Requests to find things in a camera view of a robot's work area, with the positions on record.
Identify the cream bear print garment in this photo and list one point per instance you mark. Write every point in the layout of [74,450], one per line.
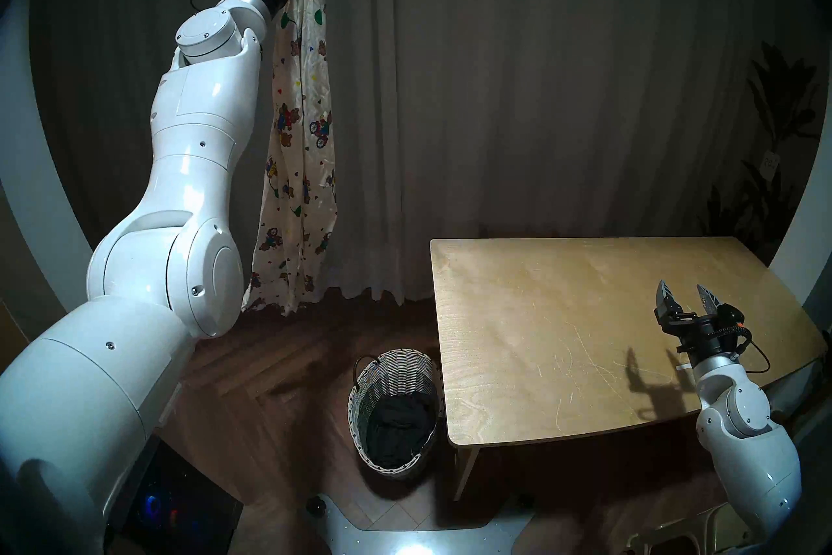
[299,170]

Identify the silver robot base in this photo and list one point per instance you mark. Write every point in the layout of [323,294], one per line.
[422,537]

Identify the woven wicker laundry hamper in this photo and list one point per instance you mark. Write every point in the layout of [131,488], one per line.
[390,365]

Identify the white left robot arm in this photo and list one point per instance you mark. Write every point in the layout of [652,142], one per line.
[182,170]

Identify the white wall outlet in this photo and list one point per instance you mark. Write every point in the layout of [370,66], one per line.
[771,160]

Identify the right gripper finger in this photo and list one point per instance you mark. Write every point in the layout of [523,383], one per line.
[710,303]
[666,306]

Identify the tall leafy potted plant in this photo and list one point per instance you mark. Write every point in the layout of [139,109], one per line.
[783,98]

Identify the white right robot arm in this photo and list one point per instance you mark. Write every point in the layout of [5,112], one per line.
[747,443]

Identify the black computer case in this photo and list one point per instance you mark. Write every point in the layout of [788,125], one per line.
[175,508]

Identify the long pleated curtain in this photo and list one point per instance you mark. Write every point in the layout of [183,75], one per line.
[520,72]

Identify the pale metal chair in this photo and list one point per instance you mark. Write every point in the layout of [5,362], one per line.
[676,534]

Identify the light wooden table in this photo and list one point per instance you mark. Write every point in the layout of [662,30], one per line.
[552,332]

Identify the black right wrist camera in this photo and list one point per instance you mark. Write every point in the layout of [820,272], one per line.
[731,316]

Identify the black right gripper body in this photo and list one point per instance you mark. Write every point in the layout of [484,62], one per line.
[702,336]

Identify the black garment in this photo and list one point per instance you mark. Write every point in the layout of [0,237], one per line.
[400,430]

